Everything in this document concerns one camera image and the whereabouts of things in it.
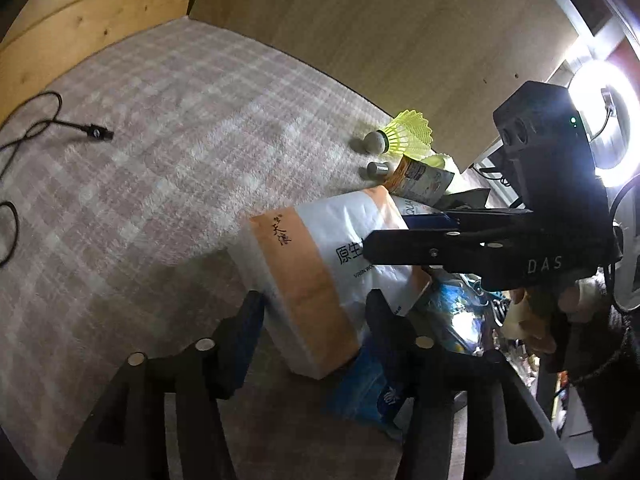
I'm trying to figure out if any shiny blue foil packet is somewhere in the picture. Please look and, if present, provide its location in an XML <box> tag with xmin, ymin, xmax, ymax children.
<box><xmin>431</xmin><ymin>280</ymin><xmax>503</xmax><ymax>357</ymax></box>

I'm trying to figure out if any yellow shuttlecock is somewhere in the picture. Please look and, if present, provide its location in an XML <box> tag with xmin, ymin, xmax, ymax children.
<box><xmin>352</xmin><ymin>109</ymin><xmax>433</xmax><ymax>157</ymax></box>

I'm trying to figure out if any plaid beige carpet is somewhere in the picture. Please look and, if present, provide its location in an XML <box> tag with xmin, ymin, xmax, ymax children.
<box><xmin>0</xmin><ymin>17</ymin><xmax>451</xmax><ymax>480</ymax></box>

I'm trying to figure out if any blue tissue packet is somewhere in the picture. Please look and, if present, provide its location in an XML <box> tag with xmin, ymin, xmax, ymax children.
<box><xmin>327</xmin><ymin>345</ymin><xmax>418</xmax><ymax>438</ymax></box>

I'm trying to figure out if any person's right hand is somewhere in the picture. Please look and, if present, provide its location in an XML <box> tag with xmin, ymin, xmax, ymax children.
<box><xmin>504</xmin><ymin>279</ymin><xmax>610</xmax><ymax>361</ymax></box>

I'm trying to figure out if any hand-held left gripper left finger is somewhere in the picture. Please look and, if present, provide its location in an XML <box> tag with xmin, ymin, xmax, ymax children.
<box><xmin>57</xmin><ymin>290</ymin><xmax>266</xmax><ymax>480</ymax></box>

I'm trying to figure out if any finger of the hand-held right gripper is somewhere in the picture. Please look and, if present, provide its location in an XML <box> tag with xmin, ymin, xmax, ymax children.
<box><xmin>404</xmin><ymin>209</ymin><xmax>532</xmax><ymax>231</ymax></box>
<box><xmin>362</xmin><ymin>229</ymin><xmax>527</xmax><ymax>286</ymax></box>

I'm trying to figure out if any pine wood board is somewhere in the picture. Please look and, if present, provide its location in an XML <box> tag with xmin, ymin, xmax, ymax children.
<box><xmin>0</xmin><ymin>0</ymin><xmax>203</xmax><ymax>123</ymax></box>

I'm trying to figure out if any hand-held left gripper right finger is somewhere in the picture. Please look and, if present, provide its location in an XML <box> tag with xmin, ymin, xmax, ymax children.
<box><xmin>365</xmin><ymin>290</ymin><xmax>576</xmax><ymax>480</ymax></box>

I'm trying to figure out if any orange white printed packet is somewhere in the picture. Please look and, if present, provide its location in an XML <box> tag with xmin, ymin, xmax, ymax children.
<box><xmin>389</xmin><ymin>155</ymin><xmax>456</xmax><ymax>206</ymax></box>

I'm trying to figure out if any orange white tissue pack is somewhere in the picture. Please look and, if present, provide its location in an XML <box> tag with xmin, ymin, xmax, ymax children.
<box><xmin>229</xmin><ymin>186</ymin><xmax>432</xmax><ymax>380</ymax></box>

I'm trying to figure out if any black cable with plug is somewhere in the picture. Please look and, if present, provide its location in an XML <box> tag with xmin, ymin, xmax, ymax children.
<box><xmin>0</xmin><ymin>91</ymin><xmax>115</xmax><ymax>181</ymax></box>

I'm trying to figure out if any ring light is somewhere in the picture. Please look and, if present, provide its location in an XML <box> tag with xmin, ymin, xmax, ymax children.
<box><xmin>569</xmin><ymin>57</ymin><xmax>640</xmax><ymax>186</ymax></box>

